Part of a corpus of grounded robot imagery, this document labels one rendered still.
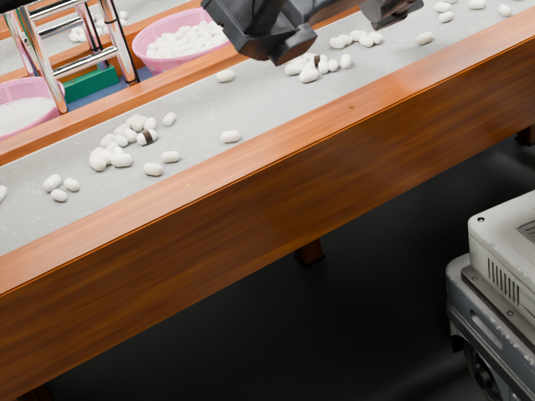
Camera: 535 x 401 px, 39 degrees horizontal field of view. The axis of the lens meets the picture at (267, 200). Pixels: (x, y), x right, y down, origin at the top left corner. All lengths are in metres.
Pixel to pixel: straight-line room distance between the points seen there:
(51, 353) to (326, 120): 0.57
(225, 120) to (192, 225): 0.29
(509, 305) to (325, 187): 0.43
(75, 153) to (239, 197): 0.39
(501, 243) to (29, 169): 0.87
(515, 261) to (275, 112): 0.50
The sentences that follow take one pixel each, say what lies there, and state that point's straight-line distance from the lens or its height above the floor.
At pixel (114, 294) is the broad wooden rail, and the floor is 0.67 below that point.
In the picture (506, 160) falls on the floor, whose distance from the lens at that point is 2.49.
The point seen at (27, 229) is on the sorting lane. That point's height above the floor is 0.74.
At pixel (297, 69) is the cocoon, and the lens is 1.49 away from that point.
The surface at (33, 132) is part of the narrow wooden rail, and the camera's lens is 1.53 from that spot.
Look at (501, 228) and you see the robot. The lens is 1.47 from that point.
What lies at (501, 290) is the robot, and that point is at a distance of 1.48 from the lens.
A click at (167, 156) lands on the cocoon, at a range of 1.31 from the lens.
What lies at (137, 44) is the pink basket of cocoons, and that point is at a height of 0.76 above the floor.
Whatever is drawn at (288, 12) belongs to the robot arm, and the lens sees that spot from 1.00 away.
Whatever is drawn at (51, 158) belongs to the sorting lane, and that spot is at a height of 0.74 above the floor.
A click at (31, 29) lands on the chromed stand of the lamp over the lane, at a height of 0.94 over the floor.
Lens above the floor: 1.40
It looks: 35 degrees down
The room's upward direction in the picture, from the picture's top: 14 degrees counter-clockwise
